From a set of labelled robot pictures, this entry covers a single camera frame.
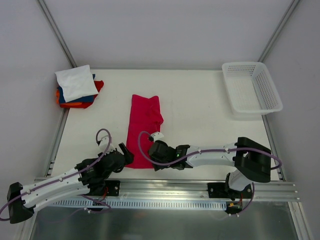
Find pink red t shirt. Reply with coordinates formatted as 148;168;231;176
126;94;164;169

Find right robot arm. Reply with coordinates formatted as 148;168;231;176
148;137;272;201

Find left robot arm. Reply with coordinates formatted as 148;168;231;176
7;143;134;224

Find blue folded t shirt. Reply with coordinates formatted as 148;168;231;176
56;86;95;105

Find orange red folded t shirt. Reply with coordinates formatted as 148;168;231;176
54;79;105;110

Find white folded t shirt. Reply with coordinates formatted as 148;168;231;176
55;64;99;103

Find white plastic basket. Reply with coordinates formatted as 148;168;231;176
221;61;283;119

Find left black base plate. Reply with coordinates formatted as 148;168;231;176
98;180;121;197

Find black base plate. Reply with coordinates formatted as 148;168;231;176
207;182;253;201
98;180;121;197

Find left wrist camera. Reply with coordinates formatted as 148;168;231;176
98;135;115;152

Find aluminium mounting rail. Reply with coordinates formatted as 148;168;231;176
32;176;300;202

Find white slotted cable duct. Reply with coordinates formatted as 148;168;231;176
52;197;227;211

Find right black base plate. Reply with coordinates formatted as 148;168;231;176
207;182;253;201

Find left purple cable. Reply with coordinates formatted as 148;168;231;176
0;128;113;223

